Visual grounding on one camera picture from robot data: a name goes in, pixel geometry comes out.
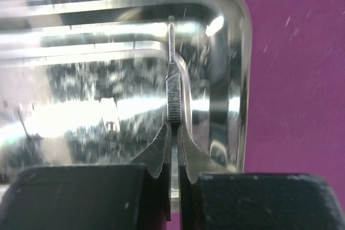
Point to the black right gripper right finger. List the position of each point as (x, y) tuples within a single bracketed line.
[(211, 197)]

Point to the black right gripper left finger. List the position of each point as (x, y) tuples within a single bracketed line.
[(118, 196)]

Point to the stainless steel instrument tray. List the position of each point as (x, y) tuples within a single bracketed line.
[(84, 81)]

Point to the purple surgical cloth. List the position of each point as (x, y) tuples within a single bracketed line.
[(295, 109)]

